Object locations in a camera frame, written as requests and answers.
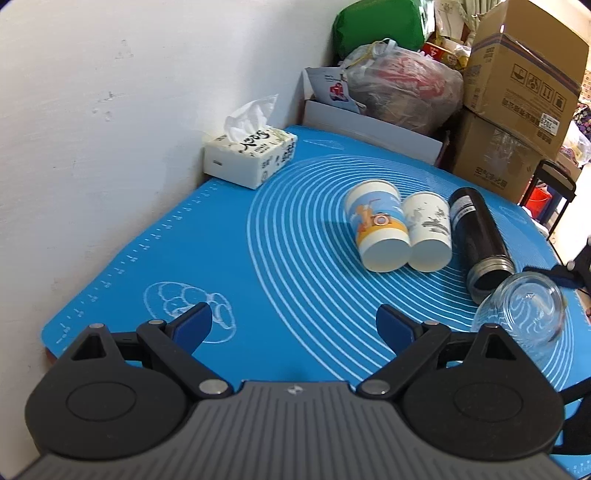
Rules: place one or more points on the large brown cardboard box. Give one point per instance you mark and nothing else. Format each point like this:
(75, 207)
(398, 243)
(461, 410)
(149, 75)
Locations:
(521, 60)

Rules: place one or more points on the black stool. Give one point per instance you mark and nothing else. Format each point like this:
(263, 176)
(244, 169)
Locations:
(556, 177)

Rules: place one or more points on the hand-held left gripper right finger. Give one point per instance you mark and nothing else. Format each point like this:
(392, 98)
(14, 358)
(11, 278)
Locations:
(392, 325)

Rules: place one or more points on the brown cardboard box clear tape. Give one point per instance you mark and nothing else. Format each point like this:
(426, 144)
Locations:
(494, 157)

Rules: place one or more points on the clear glass cup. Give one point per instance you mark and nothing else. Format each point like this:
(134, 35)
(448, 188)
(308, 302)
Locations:
(521, 304)

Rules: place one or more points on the orange and blue printed cup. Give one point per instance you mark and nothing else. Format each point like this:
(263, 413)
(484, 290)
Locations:
(378, 226)

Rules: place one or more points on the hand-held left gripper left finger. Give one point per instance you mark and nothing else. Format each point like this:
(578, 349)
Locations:
(196, 325)

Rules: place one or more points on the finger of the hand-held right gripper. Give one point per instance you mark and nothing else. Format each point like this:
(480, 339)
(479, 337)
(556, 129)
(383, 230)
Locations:
(547, 273)

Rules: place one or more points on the black thermos bottle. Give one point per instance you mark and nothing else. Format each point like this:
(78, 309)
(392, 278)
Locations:
(475, 230)

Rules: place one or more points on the white grey-printed paper cup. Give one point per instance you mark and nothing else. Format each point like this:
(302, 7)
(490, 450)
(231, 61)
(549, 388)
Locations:
(429, 230)

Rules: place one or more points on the red bucket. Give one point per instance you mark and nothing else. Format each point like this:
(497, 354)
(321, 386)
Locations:
(538, 198)

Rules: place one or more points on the black metal frame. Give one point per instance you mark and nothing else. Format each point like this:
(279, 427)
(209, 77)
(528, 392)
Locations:
(577, 415)

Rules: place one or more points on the white tissue box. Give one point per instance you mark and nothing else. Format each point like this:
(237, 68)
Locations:
(249, 157)

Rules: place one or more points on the white flat cardboard box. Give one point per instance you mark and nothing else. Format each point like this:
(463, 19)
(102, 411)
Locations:
(369, 131)

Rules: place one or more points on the red and yellow snack packet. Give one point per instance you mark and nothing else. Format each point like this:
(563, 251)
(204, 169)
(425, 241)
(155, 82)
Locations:
(445, 53)

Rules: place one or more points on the clear plastic bag red contents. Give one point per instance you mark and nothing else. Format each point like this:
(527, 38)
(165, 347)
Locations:
(406, 87)

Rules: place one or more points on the green bag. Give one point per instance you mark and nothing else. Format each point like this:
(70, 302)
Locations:
(381, 25)

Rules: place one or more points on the white red-printed paper bag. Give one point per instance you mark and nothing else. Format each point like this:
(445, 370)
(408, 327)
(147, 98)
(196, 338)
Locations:
(330, 87)

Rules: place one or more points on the blue silicone baking mat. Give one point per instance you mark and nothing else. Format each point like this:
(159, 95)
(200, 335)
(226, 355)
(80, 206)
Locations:
(300, 300)

